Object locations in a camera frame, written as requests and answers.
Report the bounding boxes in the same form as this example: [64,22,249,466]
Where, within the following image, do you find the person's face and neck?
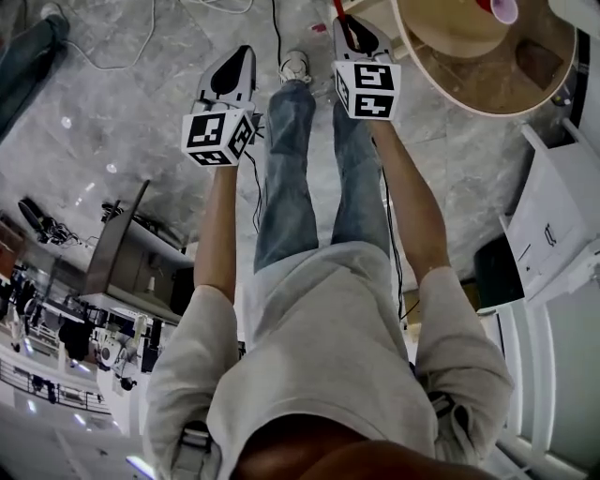
[229,414,498,480]

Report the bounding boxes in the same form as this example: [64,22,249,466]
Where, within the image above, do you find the person's left white shoe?
[278,50,313,85]

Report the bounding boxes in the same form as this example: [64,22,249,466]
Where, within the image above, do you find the white cable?
[60,0,255,72]

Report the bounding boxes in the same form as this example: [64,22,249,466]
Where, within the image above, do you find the person's grey shirt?
[142,241,515,480]

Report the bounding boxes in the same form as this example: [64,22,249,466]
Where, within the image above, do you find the red pencil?
[331,0,361,49]

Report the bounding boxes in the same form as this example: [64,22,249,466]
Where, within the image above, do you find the person's left forearm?
[193,163,238,306]

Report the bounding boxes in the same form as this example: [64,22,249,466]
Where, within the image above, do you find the round beige side table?
[337,0,578,117]

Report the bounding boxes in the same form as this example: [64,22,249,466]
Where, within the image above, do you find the right hand-held gripper black cable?
[372,138,421,321]

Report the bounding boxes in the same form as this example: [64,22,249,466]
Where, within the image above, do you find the left hand-held gripper black cable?
[242,152,264,234]

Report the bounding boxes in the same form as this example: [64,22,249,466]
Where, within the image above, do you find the black tripod with cables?
[17,196,95,248]

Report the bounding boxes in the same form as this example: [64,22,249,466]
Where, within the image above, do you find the hand-held gripper black cable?
[242,152,264,234]
[372,138,421,321]

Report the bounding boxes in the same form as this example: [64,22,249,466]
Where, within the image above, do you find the black rounded bin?
[472,233,525,310]

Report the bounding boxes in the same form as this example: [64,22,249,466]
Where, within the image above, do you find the person's blue jeans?
[253,79,393,274]

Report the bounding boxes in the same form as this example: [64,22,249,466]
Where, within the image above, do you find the grey side table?
[83,180,194,324]

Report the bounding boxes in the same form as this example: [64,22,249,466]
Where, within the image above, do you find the person's right forearm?
[369,119,454,287]

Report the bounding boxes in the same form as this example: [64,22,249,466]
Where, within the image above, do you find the red plastic cup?
[475,0,520,24]

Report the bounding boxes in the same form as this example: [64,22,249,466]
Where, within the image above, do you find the grey shoulder strap with buckle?
[171,419,221,480]
[428,391,470,451]

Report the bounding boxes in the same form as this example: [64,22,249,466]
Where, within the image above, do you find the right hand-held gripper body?
[331,53,403,121]

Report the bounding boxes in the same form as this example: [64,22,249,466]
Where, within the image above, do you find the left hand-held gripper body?
[181,96,259,168]

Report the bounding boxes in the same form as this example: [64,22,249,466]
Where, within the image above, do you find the white cabinet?
[499,116,600,301]

